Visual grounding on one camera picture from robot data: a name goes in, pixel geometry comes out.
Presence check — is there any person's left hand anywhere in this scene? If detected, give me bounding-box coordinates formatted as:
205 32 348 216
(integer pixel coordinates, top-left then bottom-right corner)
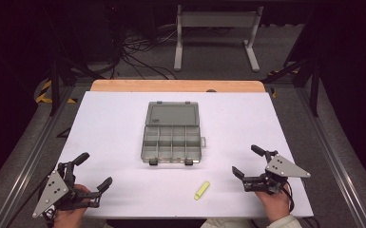
52 184 91 228

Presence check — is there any grey metal rail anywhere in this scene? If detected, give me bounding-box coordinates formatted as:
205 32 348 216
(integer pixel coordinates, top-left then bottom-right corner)
0 84 82 228
294 85 366 228

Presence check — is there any yellow black hazard tape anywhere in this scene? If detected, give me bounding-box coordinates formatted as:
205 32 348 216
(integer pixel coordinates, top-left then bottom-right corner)
35 79 78 105

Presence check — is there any black tripod stand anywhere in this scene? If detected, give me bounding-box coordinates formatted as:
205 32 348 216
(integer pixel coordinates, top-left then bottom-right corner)
42 9 107 117

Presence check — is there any clear plastic compartment box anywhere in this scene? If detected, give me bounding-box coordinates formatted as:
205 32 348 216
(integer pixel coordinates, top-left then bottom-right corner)
140 101 207 166

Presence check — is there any person's right hand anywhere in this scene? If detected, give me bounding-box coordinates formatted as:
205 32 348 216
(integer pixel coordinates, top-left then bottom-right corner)
254 186 291 223

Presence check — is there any black metal stand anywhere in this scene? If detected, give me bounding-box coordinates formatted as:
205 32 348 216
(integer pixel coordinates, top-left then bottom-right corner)
262 9 322 118

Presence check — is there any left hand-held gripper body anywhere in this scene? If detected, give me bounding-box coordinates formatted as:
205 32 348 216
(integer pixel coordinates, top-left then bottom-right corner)
31 161 104 219

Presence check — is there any wooden table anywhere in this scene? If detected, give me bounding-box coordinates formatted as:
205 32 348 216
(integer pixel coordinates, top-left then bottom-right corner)
89 79 266 93

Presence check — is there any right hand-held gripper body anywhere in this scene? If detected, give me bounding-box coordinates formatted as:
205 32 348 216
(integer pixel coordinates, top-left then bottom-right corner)
241 149 312 196

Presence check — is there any white table mat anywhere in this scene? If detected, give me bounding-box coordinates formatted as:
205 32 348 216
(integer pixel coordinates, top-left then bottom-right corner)
55 90 314 220

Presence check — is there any bundle of black floor cables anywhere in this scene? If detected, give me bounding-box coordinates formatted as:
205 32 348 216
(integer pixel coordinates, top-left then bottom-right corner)
107 22 180 81

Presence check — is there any person's light clothing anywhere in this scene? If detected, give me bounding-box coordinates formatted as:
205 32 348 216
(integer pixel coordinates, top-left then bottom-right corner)
199 218 255 228

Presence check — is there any white metal stand frame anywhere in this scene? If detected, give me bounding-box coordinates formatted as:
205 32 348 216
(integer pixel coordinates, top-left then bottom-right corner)
173 4 264 73

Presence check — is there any small yellow marker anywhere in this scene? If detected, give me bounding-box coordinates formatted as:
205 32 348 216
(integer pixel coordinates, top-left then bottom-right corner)
193 180 211 201

